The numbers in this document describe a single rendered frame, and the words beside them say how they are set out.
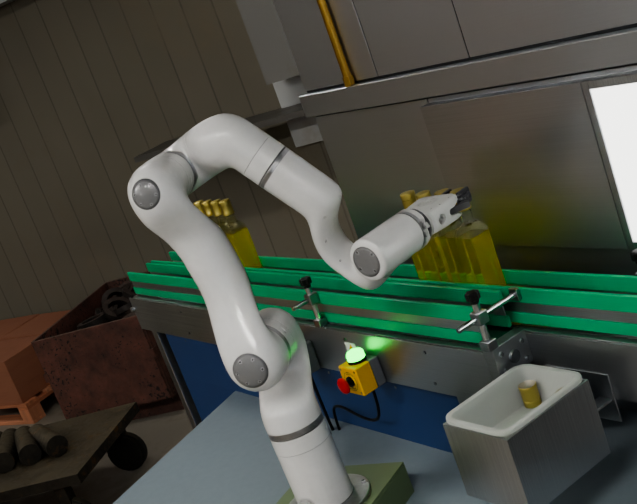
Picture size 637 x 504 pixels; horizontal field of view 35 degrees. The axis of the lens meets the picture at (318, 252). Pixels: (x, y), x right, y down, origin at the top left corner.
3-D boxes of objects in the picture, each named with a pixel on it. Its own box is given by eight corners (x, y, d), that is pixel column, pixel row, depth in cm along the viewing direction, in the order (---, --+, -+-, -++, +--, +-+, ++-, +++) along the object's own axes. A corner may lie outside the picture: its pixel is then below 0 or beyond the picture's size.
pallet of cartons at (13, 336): (123, 359, 659) (98, 302, 649) (37, 423, 595) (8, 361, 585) (11, 373, 723) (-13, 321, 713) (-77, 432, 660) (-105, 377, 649)
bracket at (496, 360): (536, 360, 202) (526, 329, 200) (504, 382, 197) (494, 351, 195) (523, 358, 205) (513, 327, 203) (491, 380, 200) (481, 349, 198)
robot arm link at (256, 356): (308, 353, 207) (291, 387, 191) (260, 375, 210) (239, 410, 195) (185, 139, 198) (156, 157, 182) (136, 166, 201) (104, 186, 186)
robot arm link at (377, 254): (408, 263, 198) (431, 236, 191) (369, 293, 189) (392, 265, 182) (379, 233, 199) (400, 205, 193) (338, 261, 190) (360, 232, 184)
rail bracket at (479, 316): (532, 324, 201) (514, 268, 198) (474, 364, 193) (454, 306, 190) (521, 323, 204) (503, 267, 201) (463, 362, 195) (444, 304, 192)
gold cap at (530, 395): (514, 385, 195) (521, 405, 196) (523, 390, 191) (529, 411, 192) (530, 378, 195) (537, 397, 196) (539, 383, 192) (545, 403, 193)
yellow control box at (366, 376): (387, 383, 233) (377, 355, 231) (363, 399, 229) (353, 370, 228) (370, 379, 239) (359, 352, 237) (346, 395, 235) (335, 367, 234)
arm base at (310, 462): (340, 531, 198) (305, 450, 194) (269, 529, 210) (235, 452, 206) (387, 477, 212) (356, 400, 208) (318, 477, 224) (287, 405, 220)
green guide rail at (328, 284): (512, 325, 204) (501, 290, 202) (509, 327, 204) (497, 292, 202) (156, 283, 351) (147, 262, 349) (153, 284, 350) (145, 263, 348)
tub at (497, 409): (600, 414, 185) (587, 372, 183) (519, 478, 174) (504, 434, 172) (532, 400, 200) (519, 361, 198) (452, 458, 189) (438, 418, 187)
